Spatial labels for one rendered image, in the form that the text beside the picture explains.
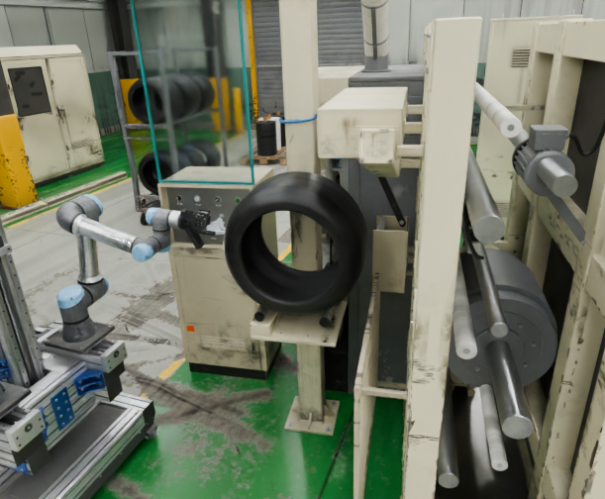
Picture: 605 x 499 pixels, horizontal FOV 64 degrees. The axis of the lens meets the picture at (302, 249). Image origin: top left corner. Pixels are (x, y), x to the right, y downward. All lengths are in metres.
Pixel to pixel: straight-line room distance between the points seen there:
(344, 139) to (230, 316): 1.74
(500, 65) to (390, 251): 3.03
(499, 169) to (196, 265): 3.19
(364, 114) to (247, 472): 1.87
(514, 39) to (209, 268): 3.33
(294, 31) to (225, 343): 1.86
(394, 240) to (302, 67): 0.81
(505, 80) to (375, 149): 3.62
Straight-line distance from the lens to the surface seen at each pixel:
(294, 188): 1.85
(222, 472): 2.71
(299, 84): 2.11
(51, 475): 2.67
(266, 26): 11.72
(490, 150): 5.02
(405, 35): 10.77
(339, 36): 11.13
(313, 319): 2.23
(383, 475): 2.66
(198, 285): 2.95
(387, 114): 1.45
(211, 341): 3.14
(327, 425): 2.86
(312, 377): 2.68
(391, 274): 2.22
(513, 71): 4.92
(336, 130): 1.47
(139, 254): 2.10
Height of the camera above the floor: 1.97
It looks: 23 degrees down
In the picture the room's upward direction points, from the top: 2 degrees counter-clockwise
